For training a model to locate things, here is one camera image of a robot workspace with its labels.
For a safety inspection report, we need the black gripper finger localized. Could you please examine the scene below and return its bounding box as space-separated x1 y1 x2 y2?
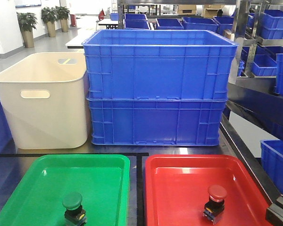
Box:
266 194 283 226

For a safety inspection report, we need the red mushroom push button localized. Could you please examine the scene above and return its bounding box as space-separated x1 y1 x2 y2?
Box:
203 185 227 225

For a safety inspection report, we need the green mushroom push button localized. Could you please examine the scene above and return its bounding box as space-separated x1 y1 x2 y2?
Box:
62 192 87 226

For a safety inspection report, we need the blue bin right floor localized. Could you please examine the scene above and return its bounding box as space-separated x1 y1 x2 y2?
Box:
260 140 283 194

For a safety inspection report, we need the red plastic tray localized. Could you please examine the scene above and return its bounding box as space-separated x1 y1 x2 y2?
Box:
145 154 269 226

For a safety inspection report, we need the green plastic tray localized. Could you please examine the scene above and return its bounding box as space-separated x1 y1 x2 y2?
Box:
0 154 130 226

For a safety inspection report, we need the lower stacked blue crate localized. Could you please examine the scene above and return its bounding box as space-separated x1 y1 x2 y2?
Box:
88 98 226 146

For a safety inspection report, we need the stacked blue crate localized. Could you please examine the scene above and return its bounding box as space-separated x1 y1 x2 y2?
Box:
88 98 226 146
83 29 238 100

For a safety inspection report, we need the upper stacked blue crate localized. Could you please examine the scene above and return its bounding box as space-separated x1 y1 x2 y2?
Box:
83 29 238 100

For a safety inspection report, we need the cream plastic basket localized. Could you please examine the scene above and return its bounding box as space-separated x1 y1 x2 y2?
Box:
0 52 89 149

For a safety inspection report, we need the potted plant right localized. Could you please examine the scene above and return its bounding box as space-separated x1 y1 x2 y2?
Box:
56 6 70 32

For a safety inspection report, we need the potted plant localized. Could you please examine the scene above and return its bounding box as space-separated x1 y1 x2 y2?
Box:
41 7 57 38
56 6 70 32
17 12 37 48

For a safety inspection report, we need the potted plant middle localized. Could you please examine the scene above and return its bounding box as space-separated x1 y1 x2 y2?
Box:
41 7 57 38

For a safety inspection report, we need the potted plant left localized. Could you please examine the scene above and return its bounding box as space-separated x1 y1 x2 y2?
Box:
17 12 37 48

